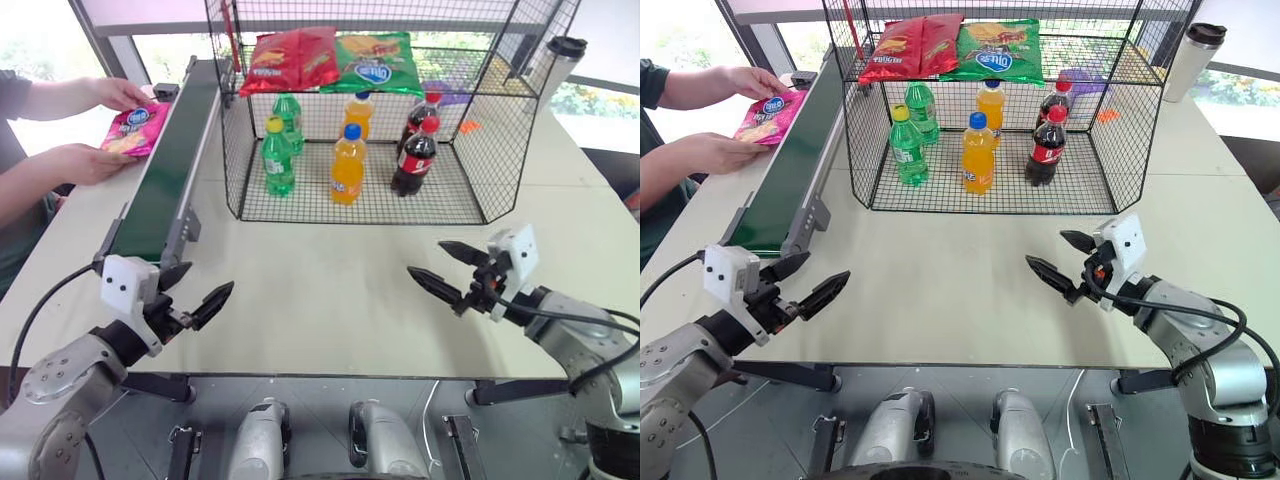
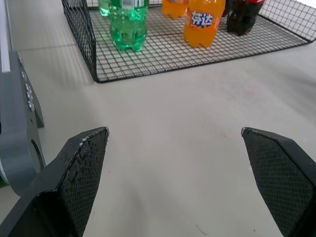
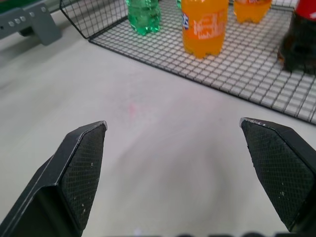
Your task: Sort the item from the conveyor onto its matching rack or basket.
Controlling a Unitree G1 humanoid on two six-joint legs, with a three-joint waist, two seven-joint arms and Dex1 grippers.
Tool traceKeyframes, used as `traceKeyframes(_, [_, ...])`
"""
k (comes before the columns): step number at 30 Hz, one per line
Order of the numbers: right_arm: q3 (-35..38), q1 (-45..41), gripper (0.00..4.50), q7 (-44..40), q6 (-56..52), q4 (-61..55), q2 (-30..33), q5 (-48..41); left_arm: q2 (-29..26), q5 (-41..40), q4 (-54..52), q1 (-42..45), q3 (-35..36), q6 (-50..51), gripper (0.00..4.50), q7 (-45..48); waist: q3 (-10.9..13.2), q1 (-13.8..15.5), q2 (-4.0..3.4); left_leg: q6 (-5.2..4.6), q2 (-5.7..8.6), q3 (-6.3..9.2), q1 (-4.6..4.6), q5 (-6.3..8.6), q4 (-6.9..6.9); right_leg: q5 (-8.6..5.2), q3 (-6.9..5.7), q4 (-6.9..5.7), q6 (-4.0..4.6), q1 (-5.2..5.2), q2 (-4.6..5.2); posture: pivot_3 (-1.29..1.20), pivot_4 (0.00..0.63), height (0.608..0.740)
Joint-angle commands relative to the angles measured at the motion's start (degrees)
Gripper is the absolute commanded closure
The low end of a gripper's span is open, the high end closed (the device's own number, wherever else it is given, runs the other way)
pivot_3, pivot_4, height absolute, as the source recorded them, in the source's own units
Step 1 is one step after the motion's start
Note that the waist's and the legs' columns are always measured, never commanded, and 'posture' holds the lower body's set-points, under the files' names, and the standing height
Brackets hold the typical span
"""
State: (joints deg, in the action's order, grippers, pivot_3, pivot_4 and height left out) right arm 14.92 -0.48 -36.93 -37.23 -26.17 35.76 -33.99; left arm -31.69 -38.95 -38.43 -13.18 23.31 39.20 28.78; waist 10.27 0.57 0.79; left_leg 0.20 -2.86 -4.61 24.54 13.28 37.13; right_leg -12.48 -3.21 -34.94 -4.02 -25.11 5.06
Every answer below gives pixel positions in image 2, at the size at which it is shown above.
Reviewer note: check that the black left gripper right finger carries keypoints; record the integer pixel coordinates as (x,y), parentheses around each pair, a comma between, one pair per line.
(279,177)

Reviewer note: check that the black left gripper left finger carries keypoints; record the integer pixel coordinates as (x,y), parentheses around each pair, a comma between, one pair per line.
(71,182)

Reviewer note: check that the green soda bottle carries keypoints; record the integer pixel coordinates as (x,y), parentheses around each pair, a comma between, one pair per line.
(128,27)
(104,7)

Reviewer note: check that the dark cola soda bottle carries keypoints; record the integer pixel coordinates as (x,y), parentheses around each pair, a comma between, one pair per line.
(243,16)

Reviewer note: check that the orange Fanta soda bottle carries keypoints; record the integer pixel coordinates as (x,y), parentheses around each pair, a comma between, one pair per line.
(203,23)
(174,8)

